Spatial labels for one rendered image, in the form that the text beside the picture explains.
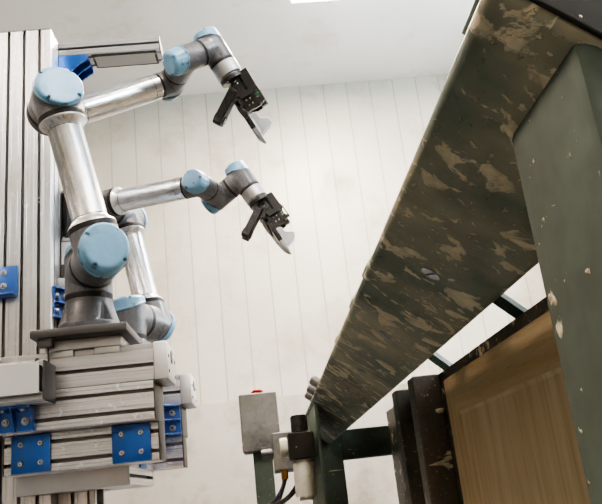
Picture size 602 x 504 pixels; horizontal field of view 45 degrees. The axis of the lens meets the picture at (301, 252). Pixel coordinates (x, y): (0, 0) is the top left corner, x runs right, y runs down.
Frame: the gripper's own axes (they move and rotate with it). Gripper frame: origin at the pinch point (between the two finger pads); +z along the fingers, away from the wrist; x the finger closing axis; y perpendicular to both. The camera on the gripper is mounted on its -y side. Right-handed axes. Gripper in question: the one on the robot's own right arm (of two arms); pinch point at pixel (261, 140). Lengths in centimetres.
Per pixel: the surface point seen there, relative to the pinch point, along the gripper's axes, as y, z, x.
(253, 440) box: -51, 74, 17
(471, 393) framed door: 13, 72, -77
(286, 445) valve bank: -29, 71, -41
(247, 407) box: -49, 65, 20
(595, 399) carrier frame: 17, 52, -174
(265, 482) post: -55, 87, 16
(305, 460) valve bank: -27, 76, -41
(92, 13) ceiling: -71, -194, 285
